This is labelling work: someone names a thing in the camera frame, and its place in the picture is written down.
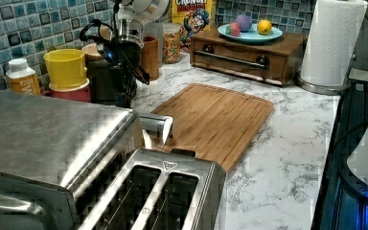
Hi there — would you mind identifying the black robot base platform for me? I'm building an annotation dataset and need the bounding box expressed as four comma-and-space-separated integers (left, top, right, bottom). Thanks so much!
310, 68, 368, 230

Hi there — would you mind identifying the stainless steel toaster oven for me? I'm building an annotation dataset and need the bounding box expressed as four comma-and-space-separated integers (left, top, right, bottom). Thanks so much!
0, 90, 142, 230

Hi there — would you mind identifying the bamboo cutting board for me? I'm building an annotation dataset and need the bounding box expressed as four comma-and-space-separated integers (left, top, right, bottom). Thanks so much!
154, 83, 273, 172

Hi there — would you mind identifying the brown wooden cup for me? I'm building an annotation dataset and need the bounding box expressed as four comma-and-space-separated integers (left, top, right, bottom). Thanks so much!
141, 35, 159, 81

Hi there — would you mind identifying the stainless steel two-slot toaster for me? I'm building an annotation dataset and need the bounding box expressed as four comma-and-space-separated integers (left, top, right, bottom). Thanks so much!
77, 149, 226, 230

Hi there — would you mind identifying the clear container with cereal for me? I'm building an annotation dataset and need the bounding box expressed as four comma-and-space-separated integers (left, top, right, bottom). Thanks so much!
162, 23, 180, 64

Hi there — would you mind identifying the frosted plastic cup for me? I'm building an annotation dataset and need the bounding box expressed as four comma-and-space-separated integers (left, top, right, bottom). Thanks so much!
143, 22, 165, 68

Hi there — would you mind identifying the black canister with wooden lid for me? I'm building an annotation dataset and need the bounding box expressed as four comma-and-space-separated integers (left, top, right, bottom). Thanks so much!
80, 42, 142, 105

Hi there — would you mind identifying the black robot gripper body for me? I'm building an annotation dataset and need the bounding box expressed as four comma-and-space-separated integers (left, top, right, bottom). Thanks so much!
80, 0, 169, 108

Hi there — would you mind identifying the upper red toy strawberry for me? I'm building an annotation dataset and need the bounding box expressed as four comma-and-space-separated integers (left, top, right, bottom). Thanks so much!
225, 22, 241, 36

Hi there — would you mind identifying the yellow cereal box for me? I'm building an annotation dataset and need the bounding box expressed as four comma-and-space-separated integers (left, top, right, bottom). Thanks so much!
171, 0, 216, 52

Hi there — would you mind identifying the red bowl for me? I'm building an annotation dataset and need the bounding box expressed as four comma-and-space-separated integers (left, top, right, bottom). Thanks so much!
41, 79, 91, 103

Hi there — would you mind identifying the light blue plate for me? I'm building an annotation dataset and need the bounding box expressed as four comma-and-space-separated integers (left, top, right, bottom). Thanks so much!
218, 24, 283, 44

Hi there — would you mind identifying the wooden drawer box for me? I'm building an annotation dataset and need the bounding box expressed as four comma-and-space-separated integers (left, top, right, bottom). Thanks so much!
190, 25, 307, 86

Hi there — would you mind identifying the purple plush toy fruit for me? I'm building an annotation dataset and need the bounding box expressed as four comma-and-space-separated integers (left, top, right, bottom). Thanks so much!
235, 14, 252, 33

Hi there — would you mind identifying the yellow toy lemon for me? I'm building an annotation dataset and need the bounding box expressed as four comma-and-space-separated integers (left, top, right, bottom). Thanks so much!
257, 19, 272, 35

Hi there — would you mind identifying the yellow mug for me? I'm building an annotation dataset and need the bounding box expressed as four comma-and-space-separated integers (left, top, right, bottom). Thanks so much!
43, 49, 86, 89

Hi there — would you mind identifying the orange bottle with white cap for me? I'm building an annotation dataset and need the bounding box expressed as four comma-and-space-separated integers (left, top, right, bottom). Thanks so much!
6, 58, 40, 96

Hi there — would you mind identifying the white paper towel roll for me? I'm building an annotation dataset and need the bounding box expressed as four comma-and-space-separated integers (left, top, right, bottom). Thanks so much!
295, 0, 368, 96

